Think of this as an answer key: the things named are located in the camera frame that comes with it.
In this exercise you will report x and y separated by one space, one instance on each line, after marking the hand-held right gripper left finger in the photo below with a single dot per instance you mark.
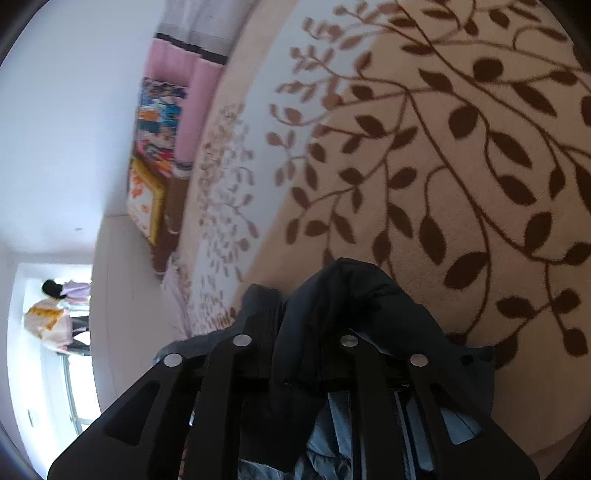
263 309

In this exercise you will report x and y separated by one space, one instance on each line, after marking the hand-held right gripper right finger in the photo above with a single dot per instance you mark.
364 369

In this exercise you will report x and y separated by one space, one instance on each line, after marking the teal quilted jacket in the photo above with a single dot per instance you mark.
332 295

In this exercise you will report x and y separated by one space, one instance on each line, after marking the brown folded blanket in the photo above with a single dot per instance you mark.
173 217

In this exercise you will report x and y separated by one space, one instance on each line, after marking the yellow floral cushion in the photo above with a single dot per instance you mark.
143 198

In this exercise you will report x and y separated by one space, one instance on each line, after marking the colourful cartoon pillow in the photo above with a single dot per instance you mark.
154 129

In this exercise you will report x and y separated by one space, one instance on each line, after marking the pink folded blanket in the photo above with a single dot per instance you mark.
198 106

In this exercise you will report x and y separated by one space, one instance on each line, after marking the yellow white printed cloth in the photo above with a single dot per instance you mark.
46 323

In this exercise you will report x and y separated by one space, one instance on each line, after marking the beige leaf-print blanket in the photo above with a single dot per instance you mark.
461 161

